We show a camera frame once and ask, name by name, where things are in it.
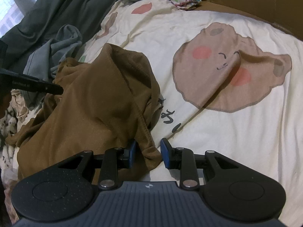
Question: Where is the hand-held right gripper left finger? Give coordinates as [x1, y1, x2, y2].
[57, 139, 138, 190]

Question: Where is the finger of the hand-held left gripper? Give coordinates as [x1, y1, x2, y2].
[46, 83, 64, 95]

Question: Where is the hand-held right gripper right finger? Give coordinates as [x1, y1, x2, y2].
[160, 138, 239, 190]

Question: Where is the brown t-shirt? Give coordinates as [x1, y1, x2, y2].
[6, 43, 164, 190]

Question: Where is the beige crumpled cloth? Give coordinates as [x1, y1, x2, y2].
[9, 92, 29, 117]

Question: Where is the grey garment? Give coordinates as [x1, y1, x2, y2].
[23, 25, 83, 102]

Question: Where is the cream bear print blanket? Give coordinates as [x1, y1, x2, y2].
[78, 0, 303, 187]

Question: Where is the black white spotted cloth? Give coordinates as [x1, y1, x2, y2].
[0, 109, 20, 171]

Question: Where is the dark green blanket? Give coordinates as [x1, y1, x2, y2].
[0, 0, 123, 74]

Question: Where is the floral patterned cloth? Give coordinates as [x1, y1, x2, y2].
[164, 0, 201, 11]

